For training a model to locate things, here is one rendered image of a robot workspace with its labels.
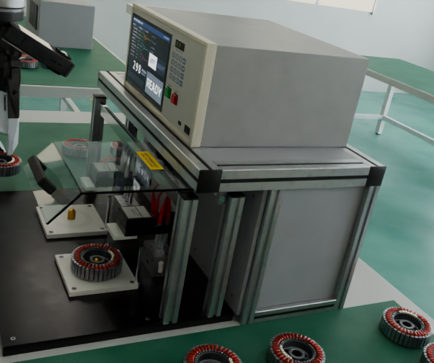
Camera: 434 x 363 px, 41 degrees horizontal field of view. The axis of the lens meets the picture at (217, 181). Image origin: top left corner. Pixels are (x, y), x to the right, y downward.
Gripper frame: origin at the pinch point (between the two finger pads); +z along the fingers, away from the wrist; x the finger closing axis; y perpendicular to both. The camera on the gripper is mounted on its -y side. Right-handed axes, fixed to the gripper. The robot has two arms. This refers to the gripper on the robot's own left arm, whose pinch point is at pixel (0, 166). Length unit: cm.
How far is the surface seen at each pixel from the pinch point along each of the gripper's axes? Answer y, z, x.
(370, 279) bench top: -87, 57, 21
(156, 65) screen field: -56, -15, 24
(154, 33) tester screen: -58, -21, 21
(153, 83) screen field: -54, -11, 24
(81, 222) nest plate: -22.6, 15.9, 20.7
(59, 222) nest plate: -18.2, 13.4, 22.4
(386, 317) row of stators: -87, 52, 44
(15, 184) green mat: -0.4, 7.0, -2.0
